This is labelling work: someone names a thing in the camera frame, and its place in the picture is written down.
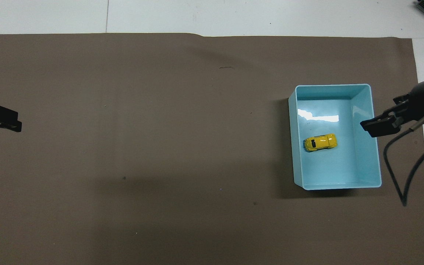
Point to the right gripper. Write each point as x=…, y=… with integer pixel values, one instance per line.
x=422, y=101

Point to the yellow toy beetle car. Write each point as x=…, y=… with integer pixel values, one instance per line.
x=320, y=142

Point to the light blue plastic bin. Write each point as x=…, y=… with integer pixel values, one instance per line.
x=344, y=167

